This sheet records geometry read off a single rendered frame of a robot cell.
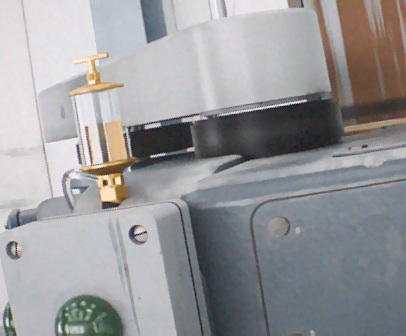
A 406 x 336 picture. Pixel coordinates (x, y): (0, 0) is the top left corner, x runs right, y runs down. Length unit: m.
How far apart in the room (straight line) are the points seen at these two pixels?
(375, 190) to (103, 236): 0.12
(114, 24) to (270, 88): 4.97
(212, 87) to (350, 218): 0.16
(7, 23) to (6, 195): 1.13
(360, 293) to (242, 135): 0.15
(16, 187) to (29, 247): 5.90
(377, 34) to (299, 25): 0.36
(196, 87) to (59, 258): 0.19
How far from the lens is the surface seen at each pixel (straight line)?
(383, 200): 0.42
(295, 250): 0.42
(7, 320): 0.43
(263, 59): 0.54
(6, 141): 6.31
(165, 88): 0.61
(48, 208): 0.89
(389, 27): 0.91
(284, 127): 0.53
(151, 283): 0.39
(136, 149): 0.90
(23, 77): 6.23
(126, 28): 5.47
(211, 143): 0.55
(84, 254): 0.40
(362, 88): 0.91
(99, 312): 0.39
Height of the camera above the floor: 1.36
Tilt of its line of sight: 3 degrees down
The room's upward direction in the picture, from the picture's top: 10 degrees counter-clockwise
